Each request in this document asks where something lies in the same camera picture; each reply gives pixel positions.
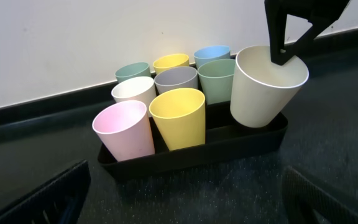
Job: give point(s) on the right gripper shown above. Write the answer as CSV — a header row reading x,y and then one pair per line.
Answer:
x,y
309,9

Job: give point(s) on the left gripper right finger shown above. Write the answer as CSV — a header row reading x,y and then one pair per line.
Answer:
x,y
315,203

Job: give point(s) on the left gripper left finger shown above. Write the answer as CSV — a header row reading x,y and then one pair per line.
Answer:
x,y
48,199

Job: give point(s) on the cream cup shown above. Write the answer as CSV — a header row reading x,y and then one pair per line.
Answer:
x,y
259,99

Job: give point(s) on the blue cup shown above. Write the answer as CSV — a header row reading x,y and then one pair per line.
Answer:
x,y
211,54

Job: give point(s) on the green cup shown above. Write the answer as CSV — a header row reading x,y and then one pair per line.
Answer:
x,y
132,73
216,84

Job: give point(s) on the pink cup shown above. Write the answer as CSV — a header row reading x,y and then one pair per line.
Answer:
x,y
126,137

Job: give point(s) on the grey cup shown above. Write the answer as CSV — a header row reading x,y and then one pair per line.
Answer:
x,y
176,81

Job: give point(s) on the yellow cup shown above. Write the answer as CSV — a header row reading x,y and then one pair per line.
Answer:
x,y
182,127
170,62

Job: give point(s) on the white cup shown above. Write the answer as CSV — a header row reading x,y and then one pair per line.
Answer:
x,y
135,91

